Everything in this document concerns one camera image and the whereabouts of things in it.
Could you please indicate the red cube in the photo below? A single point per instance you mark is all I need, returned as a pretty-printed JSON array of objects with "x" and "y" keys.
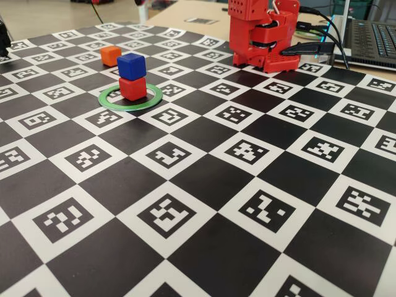
[{"x": 132, "y": 89}]

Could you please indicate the blue cube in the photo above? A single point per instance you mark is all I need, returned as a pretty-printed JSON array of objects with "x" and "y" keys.
[{"x": 131, "y": 66}]

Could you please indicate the orange cube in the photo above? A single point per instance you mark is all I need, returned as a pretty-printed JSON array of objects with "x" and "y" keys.
[{"x": 109, "y": 55}]

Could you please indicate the red robot arm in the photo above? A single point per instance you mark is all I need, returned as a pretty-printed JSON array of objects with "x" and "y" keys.
[{"x": 247, "y": 37}]

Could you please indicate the checkerboard marker mat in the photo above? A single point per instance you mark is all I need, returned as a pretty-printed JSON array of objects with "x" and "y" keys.
[{"x": 216, "y": 232}]

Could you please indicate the small printed marker paper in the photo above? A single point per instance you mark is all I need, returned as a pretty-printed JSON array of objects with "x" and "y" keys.
[{"x": 201, "y": 21}]

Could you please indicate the white table leg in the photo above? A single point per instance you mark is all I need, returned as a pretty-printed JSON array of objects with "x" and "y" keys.
[{"x": 143, "y": 12}]

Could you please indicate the black clamp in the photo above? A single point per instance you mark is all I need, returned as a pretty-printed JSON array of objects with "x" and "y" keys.
[{"x": 309, "y": 48}]

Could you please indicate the green disc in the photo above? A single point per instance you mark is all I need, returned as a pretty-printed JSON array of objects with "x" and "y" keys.
[{"x": 309, "y": 34}]

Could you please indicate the dark laptop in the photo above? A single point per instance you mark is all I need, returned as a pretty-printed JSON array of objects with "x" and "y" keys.
[{"x": 371, "y": 40}]

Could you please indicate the black object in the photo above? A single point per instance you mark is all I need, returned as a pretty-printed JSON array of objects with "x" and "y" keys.
[{"x": 3, "y": 40}]

